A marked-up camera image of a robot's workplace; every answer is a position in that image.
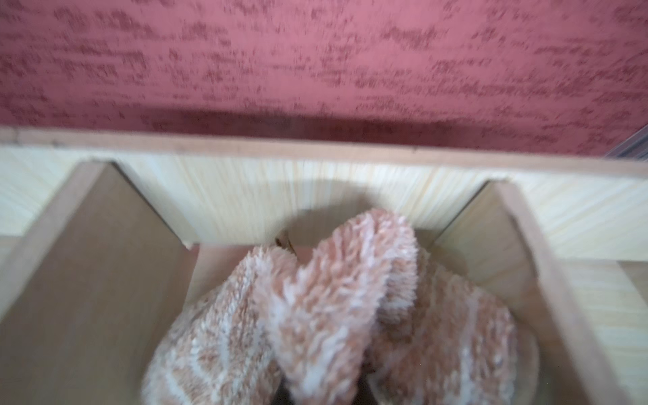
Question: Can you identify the light wooden bookshelf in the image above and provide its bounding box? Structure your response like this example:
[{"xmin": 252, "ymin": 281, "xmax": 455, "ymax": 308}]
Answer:
[{"xmin": 1, "ymin": 127, "xmax": 647, "ymax": 404}]

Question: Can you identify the fluffy beige pink cloth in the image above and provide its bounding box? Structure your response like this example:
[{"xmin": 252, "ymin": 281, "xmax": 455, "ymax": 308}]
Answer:
[{"xmin": 142, "ymin": 209, "xmax": 518, "ymax": 404}]

